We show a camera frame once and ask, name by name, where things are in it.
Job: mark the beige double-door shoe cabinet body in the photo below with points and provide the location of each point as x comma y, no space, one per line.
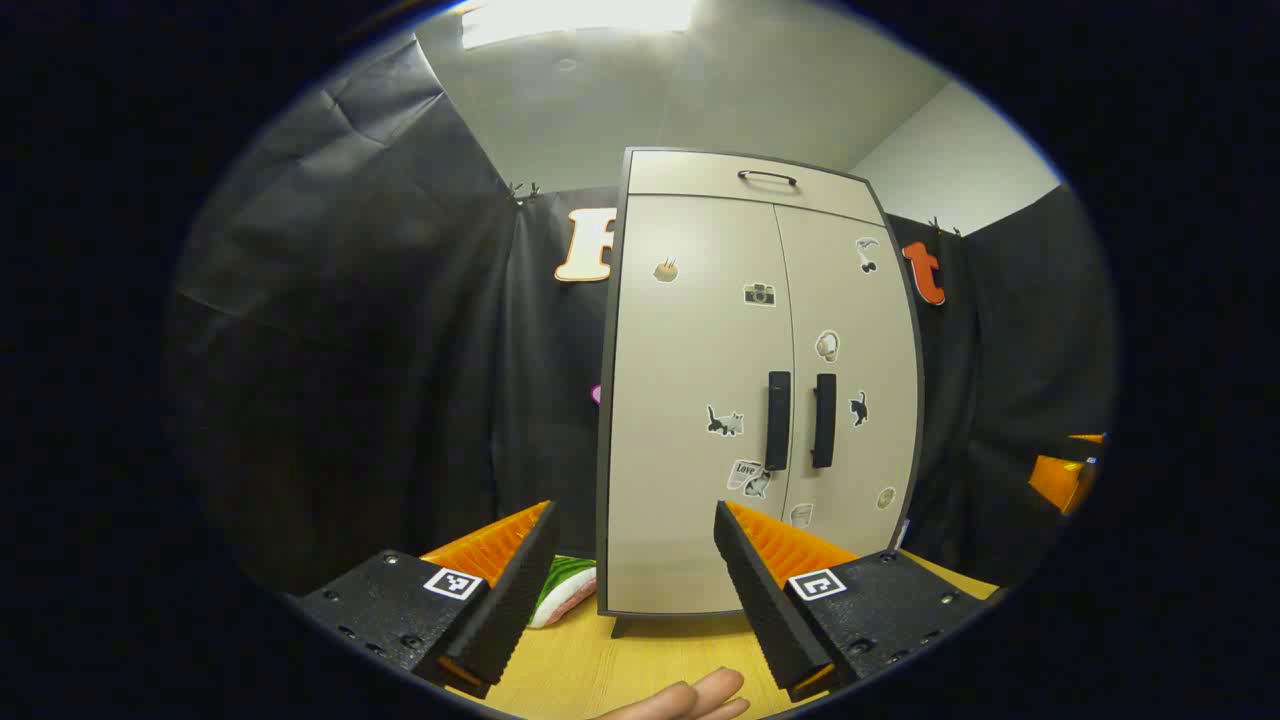
612,400

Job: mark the beige cabinet drawer front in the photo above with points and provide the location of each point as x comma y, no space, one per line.
680,175

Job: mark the black backdrop cloth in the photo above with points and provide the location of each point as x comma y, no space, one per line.
330,380

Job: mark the green and white plush toy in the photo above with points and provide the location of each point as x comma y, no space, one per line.
565,595

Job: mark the black backdrop clip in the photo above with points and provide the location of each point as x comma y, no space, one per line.
945,228
525,190

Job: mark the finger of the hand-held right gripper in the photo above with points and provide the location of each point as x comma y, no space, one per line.
1088,438
1055,482

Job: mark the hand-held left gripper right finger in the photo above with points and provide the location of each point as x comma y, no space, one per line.
760,590

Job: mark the beige cabinet door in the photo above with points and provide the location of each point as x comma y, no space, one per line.
690,360
880,330

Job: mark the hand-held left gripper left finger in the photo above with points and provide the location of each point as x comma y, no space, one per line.
520,590

